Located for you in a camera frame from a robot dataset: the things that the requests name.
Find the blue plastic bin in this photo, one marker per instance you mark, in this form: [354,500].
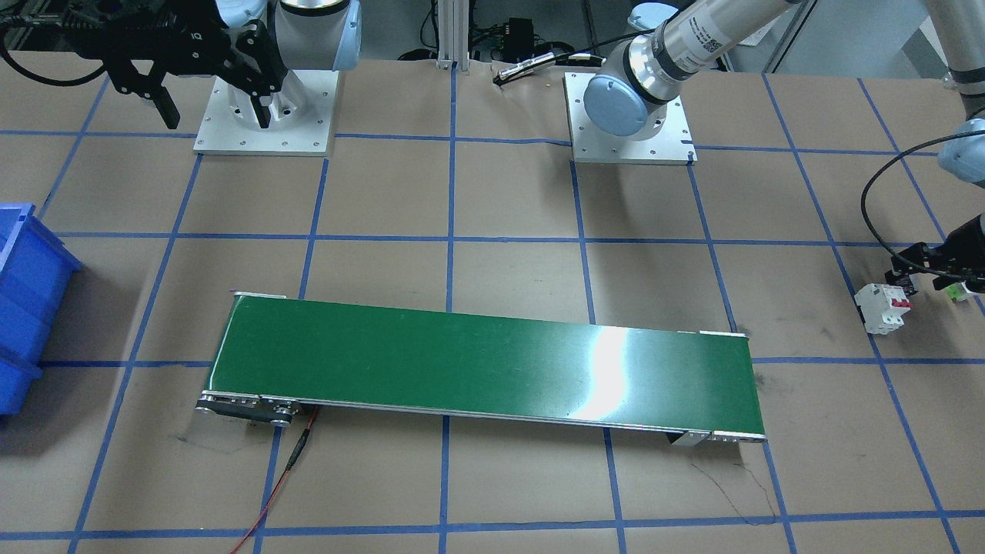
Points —
[35,270]

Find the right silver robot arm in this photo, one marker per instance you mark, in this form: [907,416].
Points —
[309,35]

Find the green conveyor belt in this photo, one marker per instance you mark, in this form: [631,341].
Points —
[276,354]

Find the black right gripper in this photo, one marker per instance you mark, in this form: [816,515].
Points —
[187,32]

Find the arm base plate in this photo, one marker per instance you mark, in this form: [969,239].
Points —
[610,125]
[300,118]

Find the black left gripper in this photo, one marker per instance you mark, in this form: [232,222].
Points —
[971,263]

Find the aluminium frame post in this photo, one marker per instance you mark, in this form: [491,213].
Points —
[454,35]

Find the white red circuit breaker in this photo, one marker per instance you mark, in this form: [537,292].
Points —
[882,307]

